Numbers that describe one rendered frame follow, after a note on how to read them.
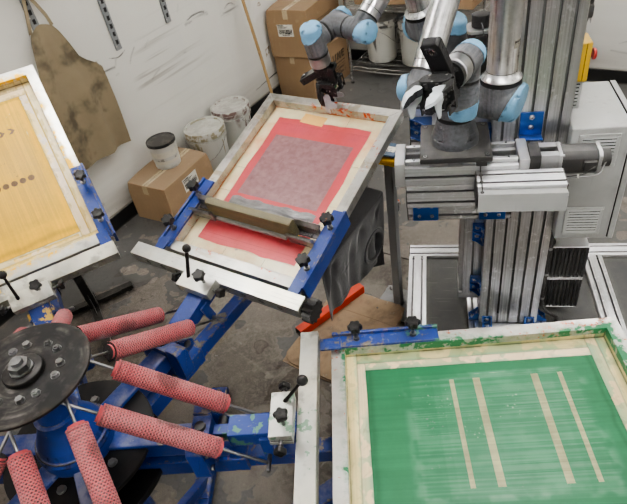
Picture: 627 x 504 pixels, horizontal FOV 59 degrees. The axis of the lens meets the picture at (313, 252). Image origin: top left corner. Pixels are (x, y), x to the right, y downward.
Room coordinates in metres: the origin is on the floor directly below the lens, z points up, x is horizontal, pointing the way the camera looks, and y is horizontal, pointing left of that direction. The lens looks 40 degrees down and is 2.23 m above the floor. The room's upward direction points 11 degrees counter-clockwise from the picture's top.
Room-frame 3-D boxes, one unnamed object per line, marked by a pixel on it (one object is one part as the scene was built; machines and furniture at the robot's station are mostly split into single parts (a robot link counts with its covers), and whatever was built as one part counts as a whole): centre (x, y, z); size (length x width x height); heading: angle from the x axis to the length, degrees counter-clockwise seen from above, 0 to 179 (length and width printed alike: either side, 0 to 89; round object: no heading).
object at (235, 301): (1.36, 0.31, 0.89); 1.24 x 0.06 x 0.06; 142
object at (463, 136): (1.57, -0.53, 1.31); 0.15 x 0.15 x 0.10
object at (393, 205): (2.07, -0.40, 0.48); 0.22 x 0.22 x 0.96; 52
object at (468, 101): (1.31, -0.44, 1.54); 0.11 x 0.08 x 0.11; 47
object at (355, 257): (1.63, -0.14, 0.79); 0.46 x 0.09 x 0.33; 142
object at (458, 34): (2.05, -0.66, 1.42); 0.13 x 0.12 x 0.14; 30
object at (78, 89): (3.34, 1.24, 1.06); 0.53 x 0.07 x 1.05; 142
